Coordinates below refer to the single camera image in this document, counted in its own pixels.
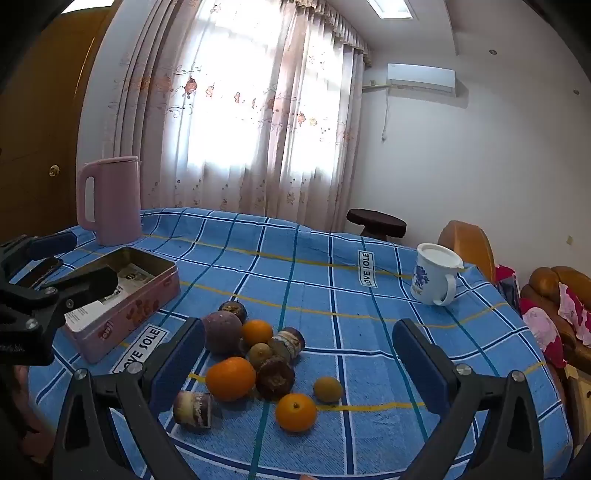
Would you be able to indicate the cut purple fruit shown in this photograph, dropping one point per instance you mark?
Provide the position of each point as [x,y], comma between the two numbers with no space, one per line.
[288,344]
[192,410]

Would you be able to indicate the white wall air conditioner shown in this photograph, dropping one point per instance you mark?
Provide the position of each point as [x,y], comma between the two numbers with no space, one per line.
[424,78]

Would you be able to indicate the large orange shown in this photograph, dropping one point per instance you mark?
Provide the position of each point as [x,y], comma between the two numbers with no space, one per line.
[230,379]

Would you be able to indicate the sheer floral curtain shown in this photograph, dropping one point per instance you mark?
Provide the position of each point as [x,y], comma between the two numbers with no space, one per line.
[241,106]

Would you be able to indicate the white blue floral mug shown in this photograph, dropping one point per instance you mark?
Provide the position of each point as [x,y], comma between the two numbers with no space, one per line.
[434,280]

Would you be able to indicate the pink metal tin box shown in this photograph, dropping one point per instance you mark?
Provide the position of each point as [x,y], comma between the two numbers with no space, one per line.
[146,282]

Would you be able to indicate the orange wooden chair back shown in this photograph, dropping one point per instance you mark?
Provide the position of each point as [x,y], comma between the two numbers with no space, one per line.
[471,243]

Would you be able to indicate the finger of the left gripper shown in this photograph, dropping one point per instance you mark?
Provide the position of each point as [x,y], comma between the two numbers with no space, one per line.
[74,291]
[18,252]

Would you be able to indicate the left hand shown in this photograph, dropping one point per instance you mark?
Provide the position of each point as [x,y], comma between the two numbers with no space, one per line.
[38,439]

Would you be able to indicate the pink electric kettle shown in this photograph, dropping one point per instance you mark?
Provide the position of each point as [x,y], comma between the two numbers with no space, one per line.
[115,200]

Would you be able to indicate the large purple round fruit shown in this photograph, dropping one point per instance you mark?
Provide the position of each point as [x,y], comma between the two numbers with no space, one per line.
[223,331]

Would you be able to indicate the pink red floral cloth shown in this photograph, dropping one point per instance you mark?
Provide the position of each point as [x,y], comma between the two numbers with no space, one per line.
[542,327]

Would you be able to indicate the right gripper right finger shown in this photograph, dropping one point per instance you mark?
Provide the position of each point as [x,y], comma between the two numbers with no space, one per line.
[509,445]

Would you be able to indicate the green kiwi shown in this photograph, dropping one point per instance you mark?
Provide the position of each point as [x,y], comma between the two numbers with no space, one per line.
[328,390]
[258,354]

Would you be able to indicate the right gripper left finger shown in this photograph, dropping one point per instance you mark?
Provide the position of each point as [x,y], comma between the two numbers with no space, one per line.
[87,445]

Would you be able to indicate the dark brown mangosteen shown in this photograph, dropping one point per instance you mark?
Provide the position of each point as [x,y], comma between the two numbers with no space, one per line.
[275,379]

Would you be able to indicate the brown wooden door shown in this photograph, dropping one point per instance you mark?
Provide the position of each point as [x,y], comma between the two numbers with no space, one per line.
[41,108]

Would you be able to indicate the blue plaid tablecloth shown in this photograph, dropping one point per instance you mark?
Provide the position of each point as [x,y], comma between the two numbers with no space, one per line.
[343,293]

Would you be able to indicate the dark round stool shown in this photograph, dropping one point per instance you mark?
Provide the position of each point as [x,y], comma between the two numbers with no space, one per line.
[376,224]

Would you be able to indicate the dark wrinkled passion fruit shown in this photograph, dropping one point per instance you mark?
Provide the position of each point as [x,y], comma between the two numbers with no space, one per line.
[236,308]

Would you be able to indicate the brown leather sofa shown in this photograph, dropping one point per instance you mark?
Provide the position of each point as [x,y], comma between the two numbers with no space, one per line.
[543,289]

